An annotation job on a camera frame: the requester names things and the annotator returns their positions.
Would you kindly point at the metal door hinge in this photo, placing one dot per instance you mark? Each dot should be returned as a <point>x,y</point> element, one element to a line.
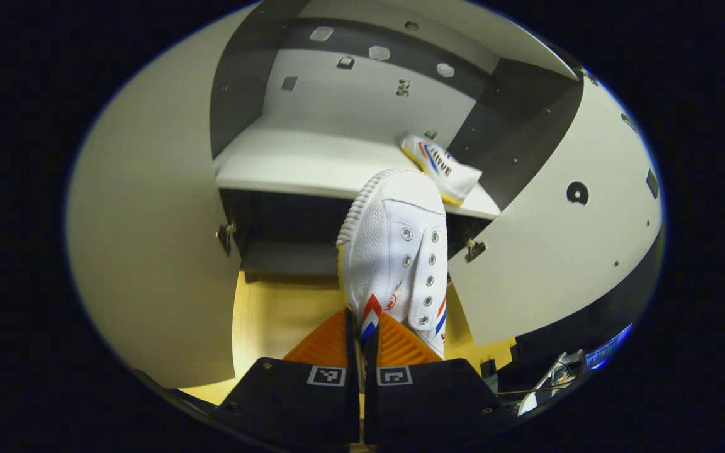
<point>474,250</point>
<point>225,238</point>

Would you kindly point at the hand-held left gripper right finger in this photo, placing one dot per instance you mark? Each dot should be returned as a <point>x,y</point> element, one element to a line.
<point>425,402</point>

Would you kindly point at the white shoe cabinet door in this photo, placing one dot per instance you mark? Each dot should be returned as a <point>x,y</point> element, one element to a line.
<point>148,220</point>
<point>557,251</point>

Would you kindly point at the blue lit screen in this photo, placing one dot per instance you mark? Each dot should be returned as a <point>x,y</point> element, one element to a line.
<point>608,349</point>

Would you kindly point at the white canvas shoe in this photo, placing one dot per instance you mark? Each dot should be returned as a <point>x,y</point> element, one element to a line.
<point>387,251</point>
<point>447,173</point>

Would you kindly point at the white shoe cabinet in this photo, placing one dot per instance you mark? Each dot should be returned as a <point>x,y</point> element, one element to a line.
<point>312,157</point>

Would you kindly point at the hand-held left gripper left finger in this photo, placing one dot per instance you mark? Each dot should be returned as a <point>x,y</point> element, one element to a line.
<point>293,402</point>

